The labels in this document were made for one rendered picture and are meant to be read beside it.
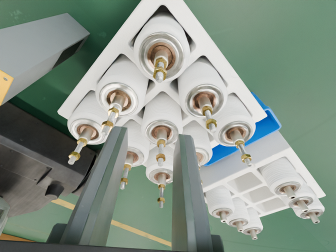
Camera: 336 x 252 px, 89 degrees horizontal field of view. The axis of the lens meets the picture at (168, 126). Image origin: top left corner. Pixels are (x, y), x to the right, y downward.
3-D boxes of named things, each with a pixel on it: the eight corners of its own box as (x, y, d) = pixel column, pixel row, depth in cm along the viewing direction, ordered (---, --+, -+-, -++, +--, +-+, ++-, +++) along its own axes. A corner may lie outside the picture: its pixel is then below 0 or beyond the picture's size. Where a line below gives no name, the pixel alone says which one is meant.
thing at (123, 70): (149, 48, 45) (140, 75, 31) (152, 82, 51) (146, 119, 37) (112, 49, 45) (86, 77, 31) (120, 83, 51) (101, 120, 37)
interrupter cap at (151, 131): (179, 142, 41) (179, 144, 41) (148, 145, 42) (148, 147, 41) (176, 117, 37) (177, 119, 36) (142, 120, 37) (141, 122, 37)
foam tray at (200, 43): (163, 142, 76) (162, 177, 62) (82, 82, 58) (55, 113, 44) (244, 85, 59) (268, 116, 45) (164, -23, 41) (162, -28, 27)
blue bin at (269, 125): (201, 145, 77) (205, 167, 68) (185, 132, 72) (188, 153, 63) (266, 107, 64) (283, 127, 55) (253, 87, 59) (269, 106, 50)
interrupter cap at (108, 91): (135, 80, 31) (135, 82, 31) (141, 114, 36) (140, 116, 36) (94, 82, 32) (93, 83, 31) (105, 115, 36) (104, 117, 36)
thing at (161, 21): (191, 33, 42) (202, 56, 28) (164, 61, 47) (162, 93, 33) (162, 0, 38) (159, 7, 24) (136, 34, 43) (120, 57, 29)
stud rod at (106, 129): (119, 109, 32) (108, 136, 26) (113, 108, 32) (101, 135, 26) (119, 104, 31) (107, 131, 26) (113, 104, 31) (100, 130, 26)
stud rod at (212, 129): (201, 106, 33) (208, 132, 27) (204, 102, 32) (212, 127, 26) (206, 108, 33) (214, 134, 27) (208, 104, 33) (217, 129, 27)
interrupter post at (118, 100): (124, 93, 33) (120, 102, 31) (126, 104, 35) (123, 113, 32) (112, 94, 33) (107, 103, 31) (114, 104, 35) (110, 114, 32)
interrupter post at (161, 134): (167, 135, 40) (167, 145, 37) (157, 136, 40) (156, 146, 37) (166, 127, 38) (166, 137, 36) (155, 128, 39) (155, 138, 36)
